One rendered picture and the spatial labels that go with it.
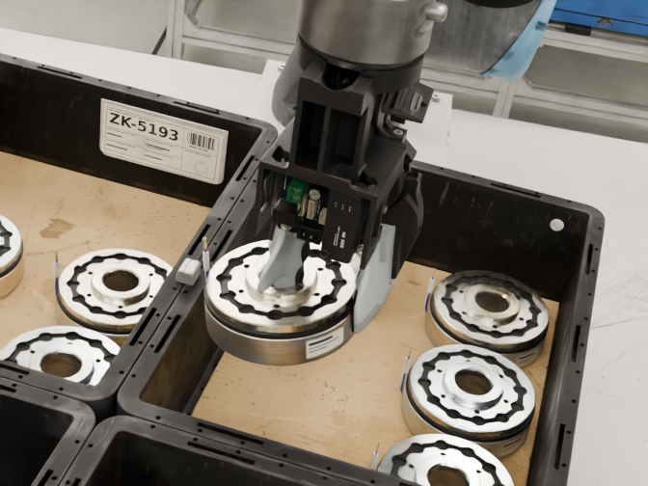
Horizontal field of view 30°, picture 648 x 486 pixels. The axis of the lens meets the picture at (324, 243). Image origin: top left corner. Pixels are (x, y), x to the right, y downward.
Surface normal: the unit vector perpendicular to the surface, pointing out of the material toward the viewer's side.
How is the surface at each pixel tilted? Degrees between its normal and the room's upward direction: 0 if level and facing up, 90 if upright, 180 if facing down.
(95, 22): 0
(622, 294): 0
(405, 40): 90
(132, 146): 90
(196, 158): 90
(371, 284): 82
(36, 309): 0
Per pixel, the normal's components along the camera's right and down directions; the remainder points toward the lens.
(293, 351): 0.15, 0.55
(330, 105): -0.33, 0.52
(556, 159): 0.13, -0.80
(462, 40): -0.37, 0.68
